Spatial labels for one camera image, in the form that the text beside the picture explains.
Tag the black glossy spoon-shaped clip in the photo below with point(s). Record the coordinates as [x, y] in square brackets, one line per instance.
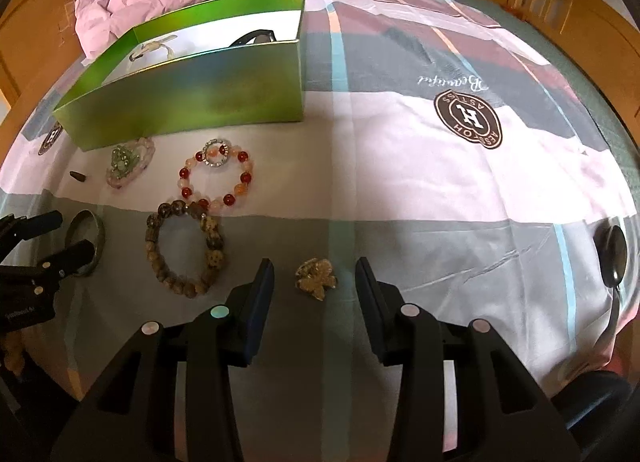
[611, 252]

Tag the green cardboard box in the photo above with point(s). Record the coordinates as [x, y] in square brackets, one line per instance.
[200, 91]

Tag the small dark cone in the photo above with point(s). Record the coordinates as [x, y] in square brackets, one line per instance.
[79, 177]

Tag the green mattress cover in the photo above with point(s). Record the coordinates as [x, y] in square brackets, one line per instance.
[500, 6]

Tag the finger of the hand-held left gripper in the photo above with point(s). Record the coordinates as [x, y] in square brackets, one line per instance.
[70, 257]
[35, 227]

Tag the grey metal bangle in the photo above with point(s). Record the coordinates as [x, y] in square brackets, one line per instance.
[100, 237]

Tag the black curved band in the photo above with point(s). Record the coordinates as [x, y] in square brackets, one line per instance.
[260, 35]

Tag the wooden headboard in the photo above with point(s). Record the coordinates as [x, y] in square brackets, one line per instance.
[35, 26]

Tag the gold flower brooch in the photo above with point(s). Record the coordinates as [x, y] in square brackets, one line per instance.
[315, 279]

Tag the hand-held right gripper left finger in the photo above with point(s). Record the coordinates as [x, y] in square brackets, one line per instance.
[260, 304]

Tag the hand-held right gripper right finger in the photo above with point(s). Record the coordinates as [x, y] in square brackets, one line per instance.
[367, 294]

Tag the beige wristwatch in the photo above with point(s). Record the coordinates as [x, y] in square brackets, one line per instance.
[152, 47]

